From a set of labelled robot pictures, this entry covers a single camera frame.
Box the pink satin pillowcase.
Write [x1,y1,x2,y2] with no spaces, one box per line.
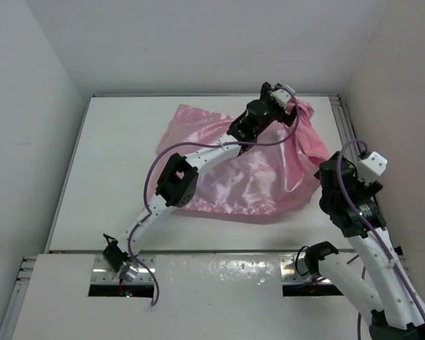
[157,101,330,216]

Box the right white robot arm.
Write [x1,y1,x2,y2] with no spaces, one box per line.
[302,152,425,339]

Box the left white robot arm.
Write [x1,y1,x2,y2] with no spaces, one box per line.
[103,83,300,281]

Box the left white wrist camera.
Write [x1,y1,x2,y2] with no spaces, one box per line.
[270,84,295,109]

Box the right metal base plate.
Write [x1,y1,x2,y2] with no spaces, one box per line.
[279,253,332,285]

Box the metal base plate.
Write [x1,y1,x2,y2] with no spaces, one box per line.
[90,254,156,285]
[279,253,332,285]

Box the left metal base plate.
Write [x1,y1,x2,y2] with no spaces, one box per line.
[90,254,156,285]

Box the left aluminium frame rail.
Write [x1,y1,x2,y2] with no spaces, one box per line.
[0,256,33,340]

